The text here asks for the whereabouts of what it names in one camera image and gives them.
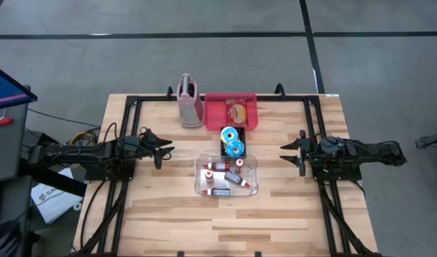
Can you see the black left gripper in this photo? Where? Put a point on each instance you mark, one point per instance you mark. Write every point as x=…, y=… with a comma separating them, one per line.
x=147, y=142

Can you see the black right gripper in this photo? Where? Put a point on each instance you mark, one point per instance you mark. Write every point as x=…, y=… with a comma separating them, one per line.
x=313, y=151

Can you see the blue frosted toy donut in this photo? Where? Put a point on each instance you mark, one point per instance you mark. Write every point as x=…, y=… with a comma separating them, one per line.
x=223, y=133
x=230, y=151

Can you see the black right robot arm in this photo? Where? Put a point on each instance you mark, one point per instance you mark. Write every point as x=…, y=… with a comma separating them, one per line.
x=375, y=153

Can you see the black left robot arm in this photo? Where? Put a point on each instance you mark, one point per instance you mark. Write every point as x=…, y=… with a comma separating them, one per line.
x=79, y=153

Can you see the black slotted basket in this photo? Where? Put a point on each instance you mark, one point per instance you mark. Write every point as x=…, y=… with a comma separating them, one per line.
x=242, y=133

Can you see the clear plastic bin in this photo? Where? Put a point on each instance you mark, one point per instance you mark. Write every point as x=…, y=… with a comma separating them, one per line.
x=252, y=189

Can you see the pink plastic tray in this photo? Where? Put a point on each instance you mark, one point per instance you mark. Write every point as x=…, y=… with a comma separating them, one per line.
x=215, y=114

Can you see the white table sticker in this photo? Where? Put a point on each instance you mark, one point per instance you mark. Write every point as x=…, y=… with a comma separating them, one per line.
x=331, y=95

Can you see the red snack packet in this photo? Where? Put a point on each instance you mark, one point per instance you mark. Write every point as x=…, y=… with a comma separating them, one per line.
x=236, y=112

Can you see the white printed paper bag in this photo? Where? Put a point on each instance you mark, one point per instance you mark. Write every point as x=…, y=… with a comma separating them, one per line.
x=54, y=203

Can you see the grey cabinet with blue top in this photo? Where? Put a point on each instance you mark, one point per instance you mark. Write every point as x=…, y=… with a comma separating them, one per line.
x=8, y=142

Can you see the black glove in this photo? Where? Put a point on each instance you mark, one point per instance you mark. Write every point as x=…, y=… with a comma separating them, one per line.
x=4, y=241

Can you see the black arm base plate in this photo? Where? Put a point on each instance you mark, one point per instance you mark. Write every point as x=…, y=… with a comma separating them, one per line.
x=336, y=174
x=108, y=174

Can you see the black metal table frame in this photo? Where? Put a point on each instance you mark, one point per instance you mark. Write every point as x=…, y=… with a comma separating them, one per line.
x=158, y=98

